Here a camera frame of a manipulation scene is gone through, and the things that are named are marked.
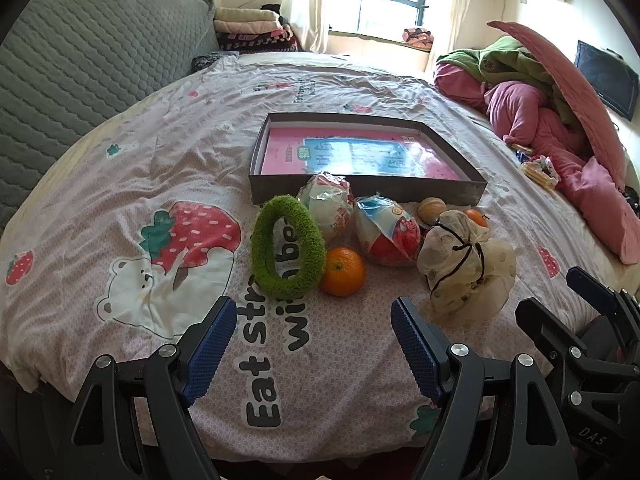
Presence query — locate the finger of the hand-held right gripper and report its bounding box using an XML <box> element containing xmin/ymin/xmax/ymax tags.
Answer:
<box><xmin>515</xmin><ymin>297</ymin><xmax>588</xmax><ymax>376</ymax></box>
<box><xmin>566</xmin><ymin>266</ymin><xmax>640</xmax><ymax>321</ymax></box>

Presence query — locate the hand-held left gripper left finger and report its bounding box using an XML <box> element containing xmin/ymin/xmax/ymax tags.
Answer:
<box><xmin>55</xmin><ymin>296</ymin><xmax>238</xmax><ymax>480</ymax></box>

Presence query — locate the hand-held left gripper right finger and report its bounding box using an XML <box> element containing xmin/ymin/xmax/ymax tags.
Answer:
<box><xmin>390</xmin><ymin>296</ymin><xmax>576</xmax><ymax>480</ymax></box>

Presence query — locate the green fuzzy ring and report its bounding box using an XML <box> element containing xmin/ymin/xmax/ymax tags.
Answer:
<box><xmin>251</xmin><ymin>195</ymin><xmax>327</xmax><ymax>300</ymax></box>

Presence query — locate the red white toy egg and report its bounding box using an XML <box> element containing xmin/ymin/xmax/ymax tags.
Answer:
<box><xmin>296</xmin><ymin>171</ymin><xmax>357</xmax><ymax>242</ymax></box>
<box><xmin>353</xmin><ymin>194</ymin><xmax>422</xmax><ymax>267</ymax></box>

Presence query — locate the walnut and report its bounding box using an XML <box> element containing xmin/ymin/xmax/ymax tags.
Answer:
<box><xmin>418</xmin><ymin>197</ymin><xmax>447</xmax><ymax>226</ymax></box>

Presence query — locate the grey cardboard box tray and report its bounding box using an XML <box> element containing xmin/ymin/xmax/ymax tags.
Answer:
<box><xmin>248</xmin><ymin>112</ymin><xmax>488</xmax><ymax>207</ymax></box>

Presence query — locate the yellow biscuit packet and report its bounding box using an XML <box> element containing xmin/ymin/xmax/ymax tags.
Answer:
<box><xmin>522</xmin><ymin>162</ymin><xmax>557</xmax><ymax>192</ymax></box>

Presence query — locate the pink fleece garment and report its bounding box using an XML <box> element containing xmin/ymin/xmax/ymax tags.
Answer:
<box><xmin>432</xmin><ymin>60</ymin><xmax>593</xmax><ymax>163</ymax></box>

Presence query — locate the pink quilted blanket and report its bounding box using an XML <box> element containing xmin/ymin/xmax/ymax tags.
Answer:
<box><xmin>487</xmin><ymin>20</ymin><xmax>640</xmax><ymax>266</ymax></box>

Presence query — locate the black television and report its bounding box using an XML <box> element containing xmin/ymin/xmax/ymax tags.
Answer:
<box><xmin>574</xmin><ymin>40</ymin><xmax>640</xmax><ymax>122</ymax></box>

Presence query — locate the printed strawberry bed sheet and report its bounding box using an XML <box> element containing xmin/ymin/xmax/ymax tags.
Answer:
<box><xmin>0</xmin><ymin>52</ymin><xmax>626</xmax><ymax>448</ymax></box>

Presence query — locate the pink and blue book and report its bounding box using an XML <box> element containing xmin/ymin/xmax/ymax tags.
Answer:
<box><xmin>260</xmin><ymin>126</ymin><xmax>463</xmax><ymax>181</ymax></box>

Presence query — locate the green jacket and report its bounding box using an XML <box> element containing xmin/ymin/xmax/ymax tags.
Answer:
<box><xmin>439</xmin><ymin>35</ymin><xmax>583</xmax><ymax>128</ymax></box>

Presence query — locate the dark floral cloth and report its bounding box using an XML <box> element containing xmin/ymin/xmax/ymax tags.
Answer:
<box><xmin>192</xmin><ymin>52</ymin><xmax>227</xmax><ymax>74</ymax></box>

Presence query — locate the cloth on window sill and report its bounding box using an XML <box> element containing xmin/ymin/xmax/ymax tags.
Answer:
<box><xmin>402</xmin><ymin>27</ymin><xmax>434</xmax><ymax>51</ymax></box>

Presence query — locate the cream curtain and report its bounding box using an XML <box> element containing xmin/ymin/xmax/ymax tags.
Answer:
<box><xmin>280</xmin><ymin>0</ymin><xmax>367</xmax><ymax>56</ymax></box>
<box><xmin>425</xmin><ymin>0</ymin><xmax>494</xmax><ymax>72</ymax></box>

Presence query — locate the dark patterned folded blanket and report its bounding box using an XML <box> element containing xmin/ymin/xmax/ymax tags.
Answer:
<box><xmin>217</xmin><ymin>30</ymin><xmax>301</xmax><ymax>54</ymax></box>

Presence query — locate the grey quilted headboard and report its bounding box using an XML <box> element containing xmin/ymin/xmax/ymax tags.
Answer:
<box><xmin>0</xmin><ymin>0</ymin><xmax>221</xmax><ymax>231</ymax></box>

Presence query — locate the pink folded blanket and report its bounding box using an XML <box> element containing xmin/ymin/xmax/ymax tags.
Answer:
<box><xmin>214</xmin><ymin>20</ymin><xmax>284</xmax><ymax>35</ymax></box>

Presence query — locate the cream folded blanket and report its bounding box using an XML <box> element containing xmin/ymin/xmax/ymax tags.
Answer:
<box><xmin>214</xmin><ymin>6</ymin><xmax>282</xmax><ymax>23</ymax></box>

